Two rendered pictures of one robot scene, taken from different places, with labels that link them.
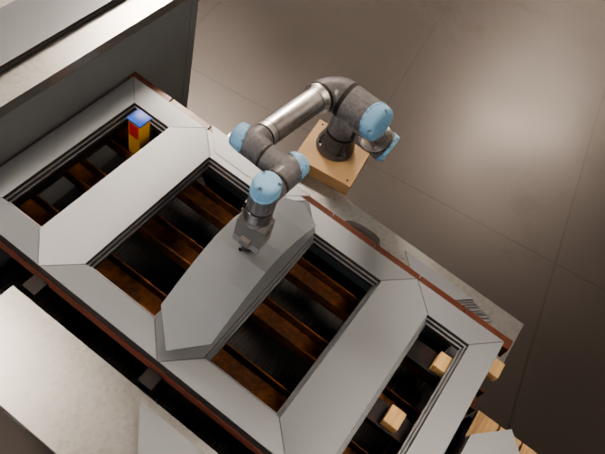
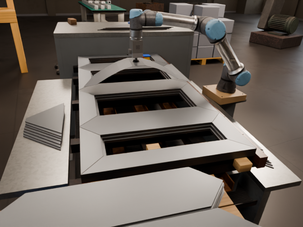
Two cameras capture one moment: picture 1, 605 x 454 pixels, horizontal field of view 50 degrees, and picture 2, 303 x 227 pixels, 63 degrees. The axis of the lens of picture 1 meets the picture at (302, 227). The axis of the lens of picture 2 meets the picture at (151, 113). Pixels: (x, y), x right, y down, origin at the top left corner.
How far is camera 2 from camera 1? 1.65 m
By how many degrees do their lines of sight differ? 48
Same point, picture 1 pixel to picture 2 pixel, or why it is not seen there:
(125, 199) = not seen: hidden behind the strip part
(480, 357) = (230, 145)
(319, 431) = (107, 125)
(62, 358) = (61, 92)
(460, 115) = not seen: outside the picture
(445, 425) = (174, 154)
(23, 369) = (48, 90)
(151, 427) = (57, 108)
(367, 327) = (172, 113)
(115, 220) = not seen: hidden behind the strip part
